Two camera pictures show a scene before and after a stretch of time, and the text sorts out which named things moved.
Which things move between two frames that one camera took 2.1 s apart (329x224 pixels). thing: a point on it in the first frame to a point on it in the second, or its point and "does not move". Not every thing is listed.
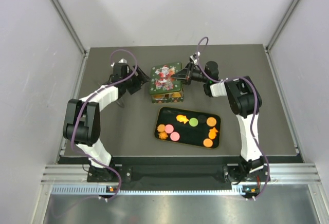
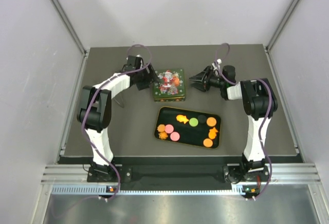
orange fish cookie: [181, 118] does not move
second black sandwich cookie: [202, 118] does not move
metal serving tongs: [122, 103] does not move
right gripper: [183, 74] to [208, 72]
